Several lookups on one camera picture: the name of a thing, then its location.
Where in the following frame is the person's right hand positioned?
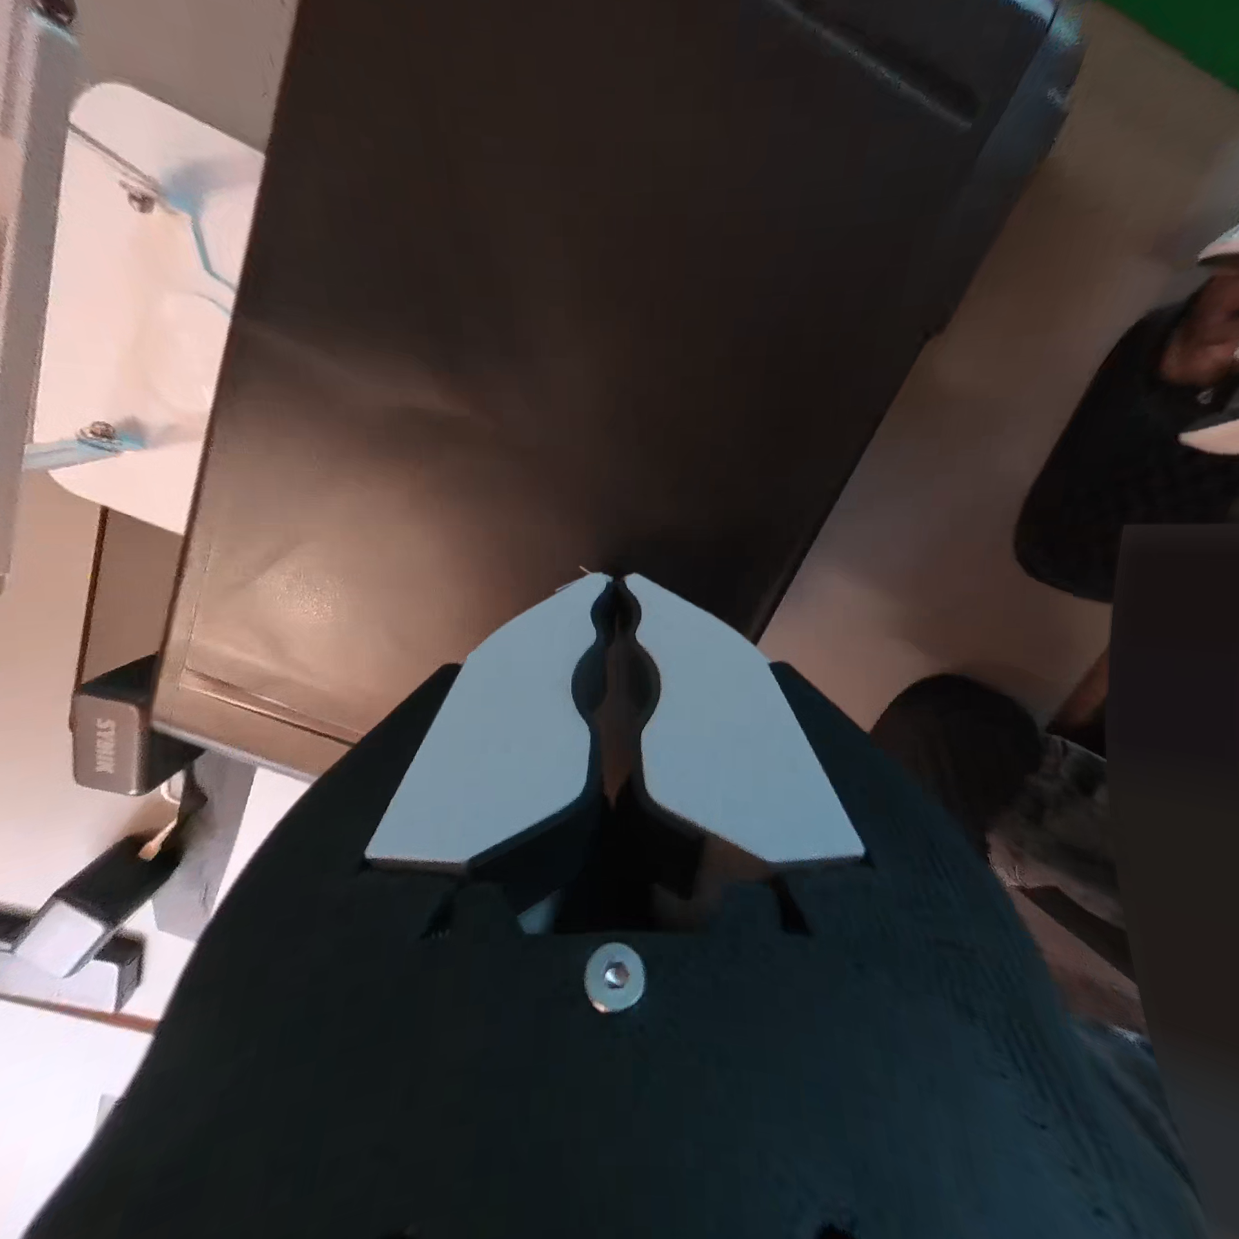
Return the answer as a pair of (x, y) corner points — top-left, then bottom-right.
(1160, 280), (1239, 407)

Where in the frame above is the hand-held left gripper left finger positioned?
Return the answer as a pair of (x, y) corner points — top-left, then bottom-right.
(364, 572), (623, 874)

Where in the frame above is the dark brown rounded object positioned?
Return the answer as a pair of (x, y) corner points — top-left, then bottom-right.
(869, 676), (1048, 846)

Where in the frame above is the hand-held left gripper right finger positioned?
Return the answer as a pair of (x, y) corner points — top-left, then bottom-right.
(617, 572), (869, 874)

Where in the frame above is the black drawer cabinet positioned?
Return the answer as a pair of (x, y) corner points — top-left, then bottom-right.
(152, 0), (1085, 778)

